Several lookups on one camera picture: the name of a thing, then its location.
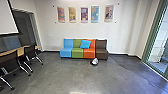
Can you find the translucent grey trash bag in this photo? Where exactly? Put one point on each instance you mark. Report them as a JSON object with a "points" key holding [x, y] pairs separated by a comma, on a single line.
{"points": [[95, 61]]}

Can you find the dark open doorway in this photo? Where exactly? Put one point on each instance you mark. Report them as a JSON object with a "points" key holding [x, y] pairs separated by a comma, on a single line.
{"points": [[25, 28]]}

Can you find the blue square cushion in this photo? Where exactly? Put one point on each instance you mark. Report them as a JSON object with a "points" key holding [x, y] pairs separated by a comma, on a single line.
{"points": [[85, 44]]}

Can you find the orange sofa seat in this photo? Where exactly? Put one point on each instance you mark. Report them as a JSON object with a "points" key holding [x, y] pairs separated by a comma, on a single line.
{"points": [[88, 54]]}

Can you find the green sofa seat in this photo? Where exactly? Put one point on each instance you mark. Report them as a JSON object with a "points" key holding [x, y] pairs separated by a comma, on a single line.
{"points": [[77, 53]]}

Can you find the brown sofa seat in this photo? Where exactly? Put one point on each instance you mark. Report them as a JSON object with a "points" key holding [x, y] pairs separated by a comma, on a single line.
{"points": [[101, 50]]}

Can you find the blue sofa seat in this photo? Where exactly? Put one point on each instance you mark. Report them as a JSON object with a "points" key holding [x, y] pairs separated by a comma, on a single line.
{"points": [[66, 52]]}

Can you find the black sled base chair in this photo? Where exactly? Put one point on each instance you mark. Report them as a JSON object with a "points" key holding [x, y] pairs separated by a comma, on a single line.
{"points": [[30, 51]]}

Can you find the dark grey table divider panel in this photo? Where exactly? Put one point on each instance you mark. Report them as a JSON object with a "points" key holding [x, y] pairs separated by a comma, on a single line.
{"points": [[10, 42]]}

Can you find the table with chairs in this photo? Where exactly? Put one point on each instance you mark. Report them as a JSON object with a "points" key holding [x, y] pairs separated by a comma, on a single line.
{"points": [[10, 63]]}

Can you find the white projector screen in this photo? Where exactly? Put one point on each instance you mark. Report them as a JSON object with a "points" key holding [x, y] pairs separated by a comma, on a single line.
{"points": [[6, 16]]}

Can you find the purple wall poster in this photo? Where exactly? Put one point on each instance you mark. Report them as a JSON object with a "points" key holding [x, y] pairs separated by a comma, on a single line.
{"points": [[84, 14]]}

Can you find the yellow wall poster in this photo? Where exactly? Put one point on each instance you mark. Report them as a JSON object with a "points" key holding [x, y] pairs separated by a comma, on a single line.
{"points": [[72, 14]]}

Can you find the teal wall poster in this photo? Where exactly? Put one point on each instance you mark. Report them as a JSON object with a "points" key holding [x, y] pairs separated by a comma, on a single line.
{"points": [[95, 14]]}

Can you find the orange wall poster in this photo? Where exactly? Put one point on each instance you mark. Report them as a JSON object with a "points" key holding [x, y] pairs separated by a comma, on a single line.
{"points": [[61, 14]]}

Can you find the pink wall poster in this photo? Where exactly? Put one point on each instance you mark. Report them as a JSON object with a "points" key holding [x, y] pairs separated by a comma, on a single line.
{"points": [[109, 13]]}

